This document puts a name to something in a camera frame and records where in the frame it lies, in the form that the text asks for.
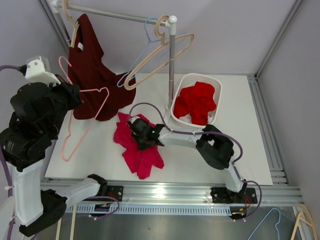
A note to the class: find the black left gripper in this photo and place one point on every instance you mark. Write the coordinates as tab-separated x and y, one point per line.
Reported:
73	91

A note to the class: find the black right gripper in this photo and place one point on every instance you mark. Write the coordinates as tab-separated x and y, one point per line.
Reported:
141	147

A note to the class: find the pink t shirt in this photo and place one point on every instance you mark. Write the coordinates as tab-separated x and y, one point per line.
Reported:
139	162

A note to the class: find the red t shirt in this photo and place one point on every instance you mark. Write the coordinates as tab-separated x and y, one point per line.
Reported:
196	100

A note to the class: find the pink wire hanger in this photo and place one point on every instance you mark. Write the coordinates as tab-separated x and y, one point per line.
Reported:
92	120

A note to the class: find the white t shirt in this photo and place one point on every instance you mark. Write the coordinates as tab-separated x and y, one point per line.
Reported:
187	118

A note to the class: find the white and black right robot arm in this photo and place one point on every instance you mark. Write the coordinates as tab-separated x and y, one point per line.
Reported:
220	151

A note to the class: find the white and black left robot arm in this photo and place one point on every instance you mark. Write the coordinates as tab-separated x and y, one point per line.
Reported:
39	112

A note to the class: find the dark maroon t shirt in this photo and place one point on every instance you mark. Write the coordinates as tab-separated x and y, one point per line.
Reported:
88	72

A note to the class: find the beige hanger on floor left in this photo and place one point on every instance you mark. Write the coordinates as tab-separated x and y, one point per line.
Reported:
72	227

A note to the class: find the beige hanger on floor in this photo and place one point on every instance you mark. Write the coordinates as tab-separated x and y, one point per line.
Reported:
304	225
72	227

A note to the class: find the beige hanger on floor right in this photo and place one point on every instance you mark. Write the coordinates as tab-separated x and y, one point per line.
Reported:
304	225

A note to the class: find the white perforated plastic basket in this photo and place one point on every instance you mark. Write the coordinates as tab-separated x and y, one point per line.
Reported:
189	80

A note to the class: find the metal clothes rack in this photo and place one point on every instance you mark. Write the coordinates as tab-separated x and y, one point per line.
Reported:
165	30

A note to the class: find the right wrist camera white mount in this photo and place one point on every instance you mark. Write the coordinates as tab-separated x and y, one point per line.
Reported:
132	119

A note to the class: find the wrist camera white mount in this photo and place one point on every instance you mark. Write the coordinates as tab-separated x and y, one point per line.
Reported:
37	70
132	119

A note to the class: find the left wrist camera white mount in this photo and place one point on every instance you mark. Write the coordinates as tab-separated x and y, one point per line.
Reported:
37	70

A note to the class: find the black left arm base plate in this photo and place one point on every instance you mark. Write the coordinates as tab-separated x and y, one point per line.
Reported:
114	191

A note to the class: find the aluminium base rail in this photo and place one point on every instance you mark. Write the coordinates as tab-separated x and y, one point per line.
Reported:
160	193

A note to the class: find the white slotted cable duct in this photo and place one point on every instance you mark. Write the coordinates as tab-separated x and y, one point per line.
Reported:
148	209

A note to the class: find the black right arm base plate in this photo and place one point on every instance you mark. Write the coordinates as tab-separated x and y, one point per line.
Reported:
221	195

